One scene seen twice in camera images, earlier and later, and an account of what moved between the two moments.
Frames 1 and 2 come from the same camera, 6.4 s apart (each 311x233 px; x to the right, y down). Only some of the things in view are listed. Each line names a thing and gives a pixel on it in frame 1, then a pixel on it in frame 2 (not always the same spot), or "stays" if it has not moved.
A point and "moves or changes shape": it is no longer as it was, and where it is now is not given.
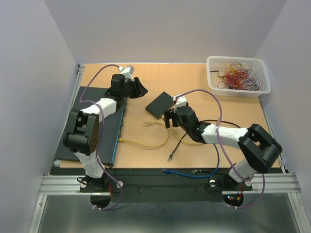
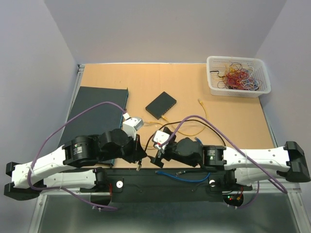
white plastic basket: [237, 76] stays
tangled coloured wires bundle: [238, 77] stays
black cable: [205, 120] moves or changes shape
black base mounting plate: [163, 185] stays
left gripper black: [139, 91] -> [137, 152]
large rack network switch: [110, 126] stays
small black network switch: [162, 103] stays
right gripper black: [169, 114] -> [162, 153]
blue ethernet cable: [198, 175] -> [181, 179]
